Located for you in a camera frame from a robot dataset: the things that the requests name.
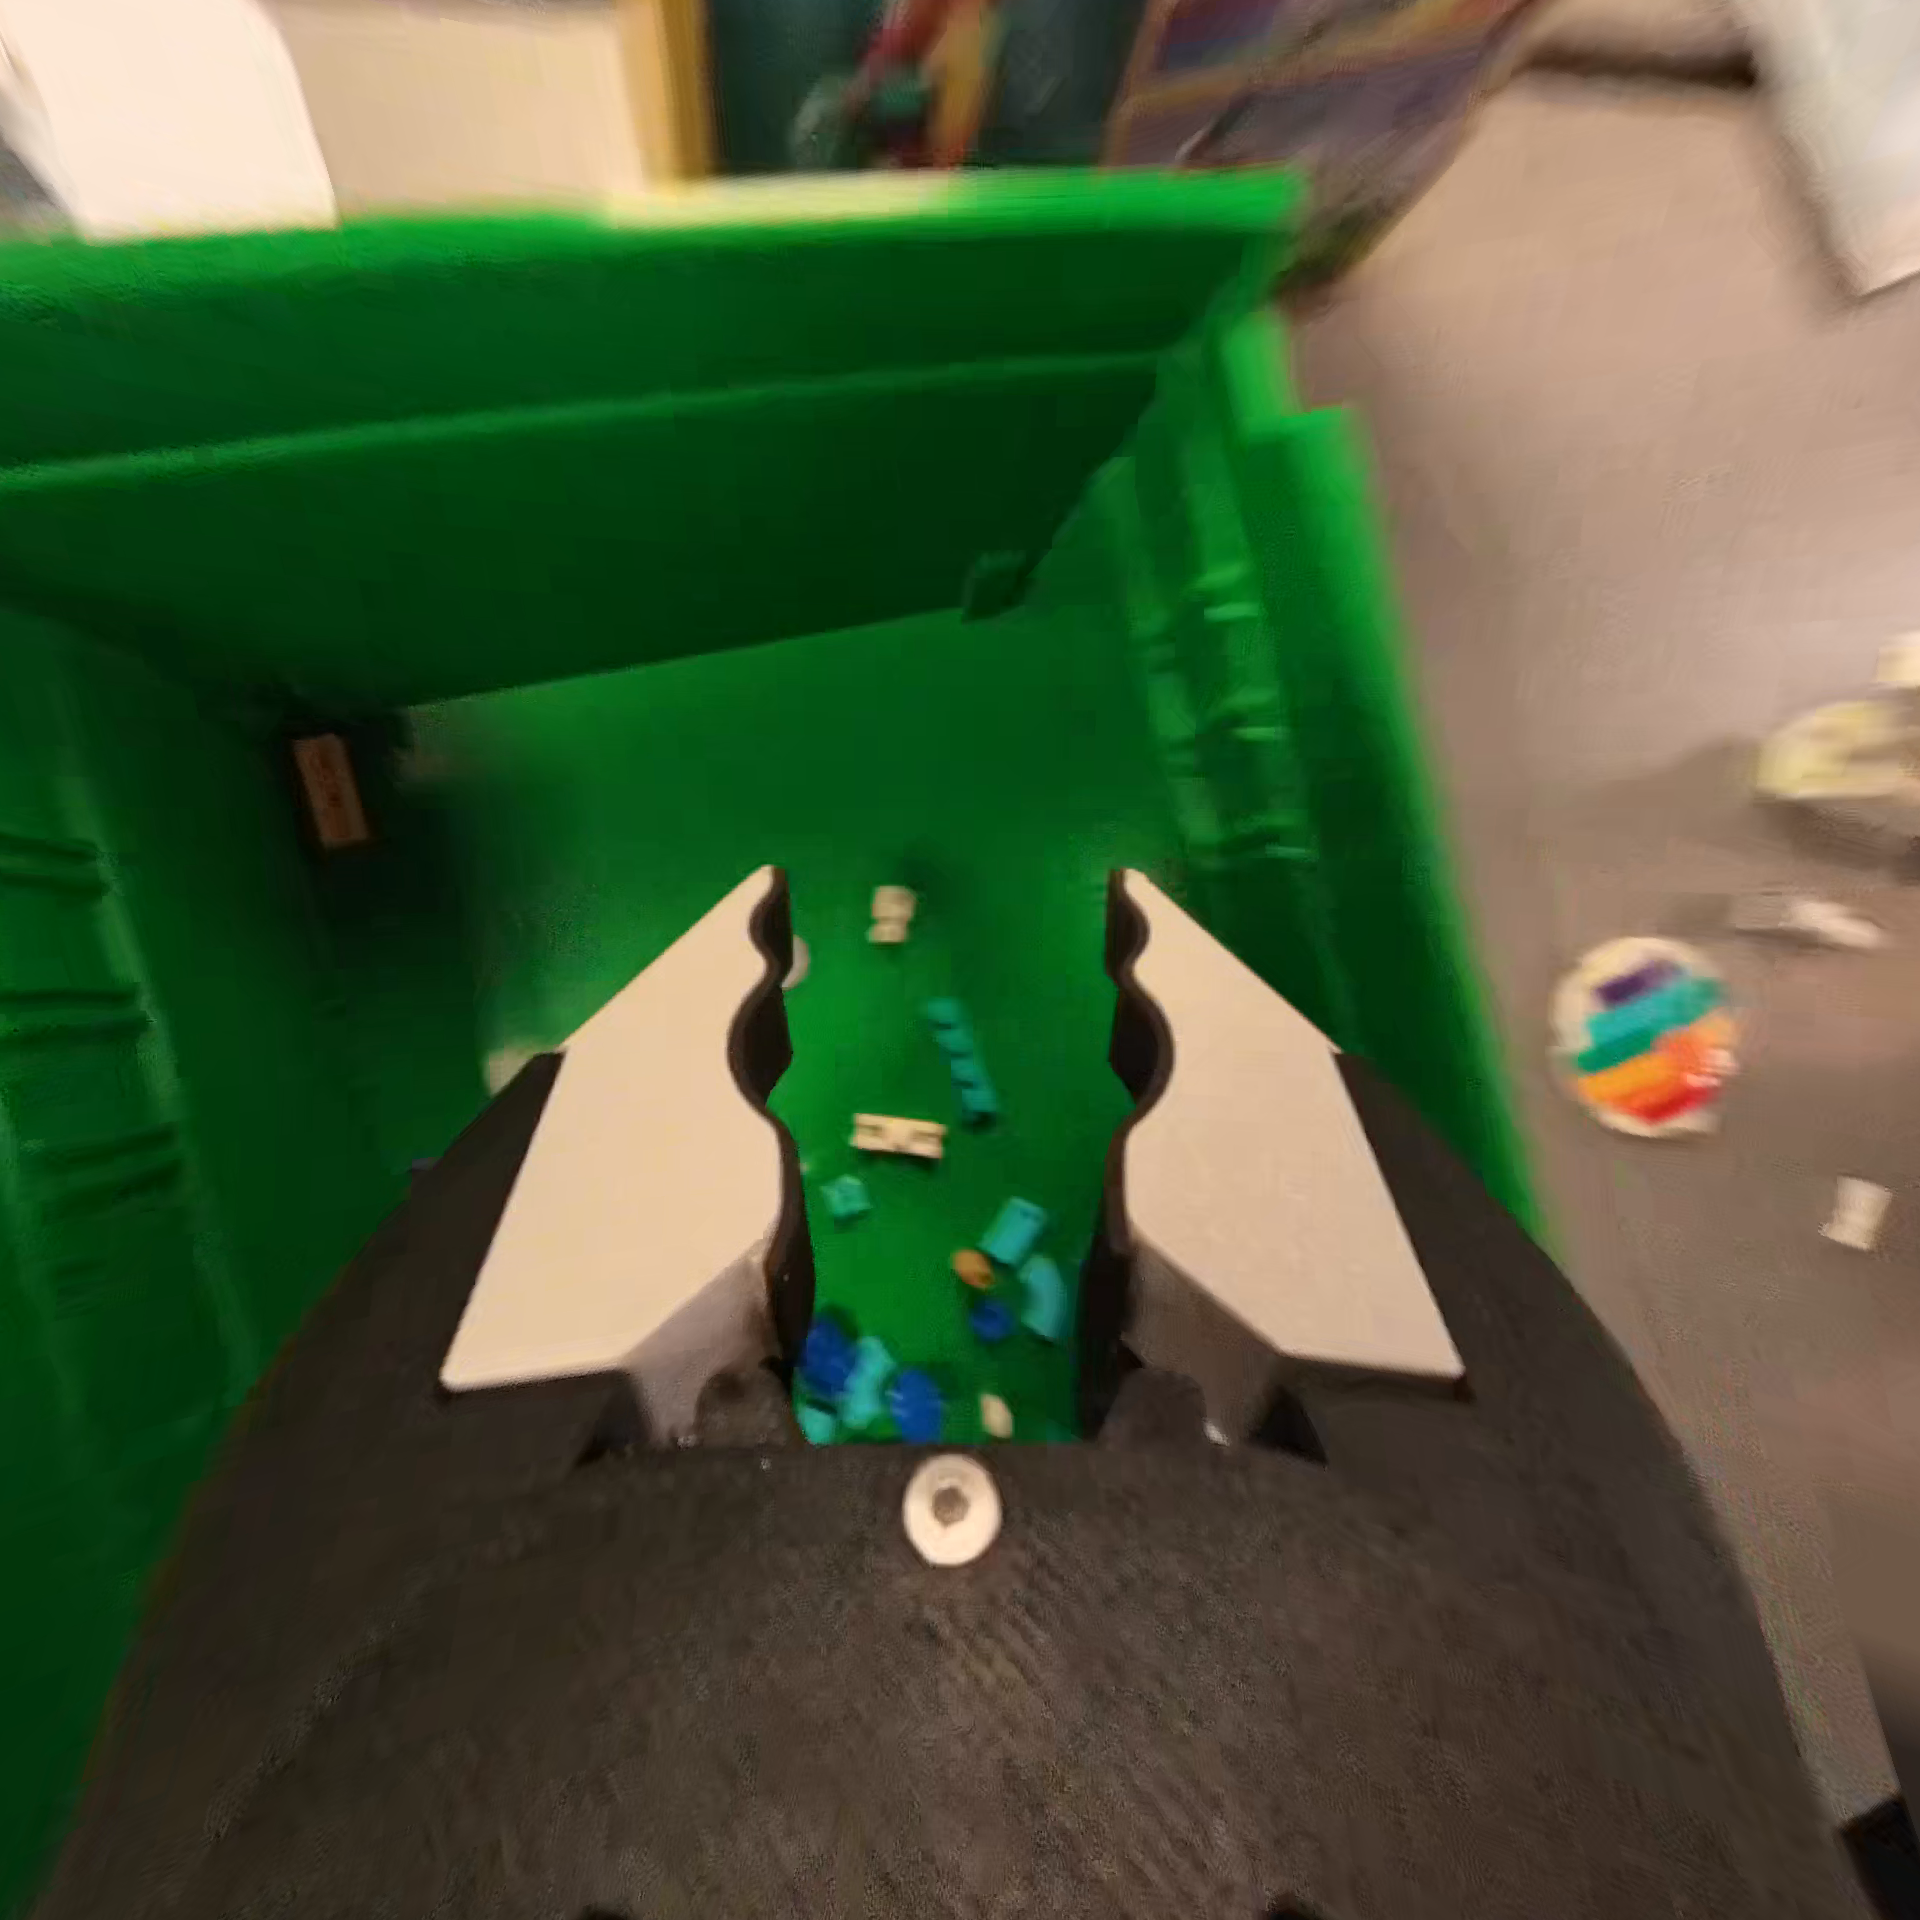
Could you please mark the round rainbow lego build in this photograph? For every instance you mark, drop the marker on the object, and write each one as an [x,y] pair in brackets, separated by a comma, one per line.
[1645,1035]

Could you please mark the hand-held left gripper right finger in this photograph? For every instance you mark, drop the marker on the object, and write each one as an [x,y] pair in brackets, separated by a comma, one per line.
[1275,1200]

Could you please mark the small white lego brick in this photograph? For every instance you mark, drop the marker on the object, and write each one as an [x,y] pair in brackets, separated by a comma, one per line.
[1855,1212]

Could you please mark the yellow lego set box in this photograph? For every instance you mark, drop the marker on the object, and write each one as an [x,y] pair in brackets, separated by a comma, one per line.
[1322,90]

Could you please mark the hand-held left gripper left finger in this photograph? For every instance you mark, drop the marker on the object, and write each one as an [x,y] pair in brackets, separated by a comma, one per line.
[629,1200]

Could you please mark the pile of small lego pieces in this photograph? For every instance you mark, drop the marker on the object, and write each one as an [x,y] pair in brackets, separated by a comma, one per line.
[1013,1229]

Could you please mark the green plastic bin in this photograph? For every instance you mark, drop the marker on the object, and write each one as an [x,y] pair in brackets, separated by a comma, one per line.
[675,495]

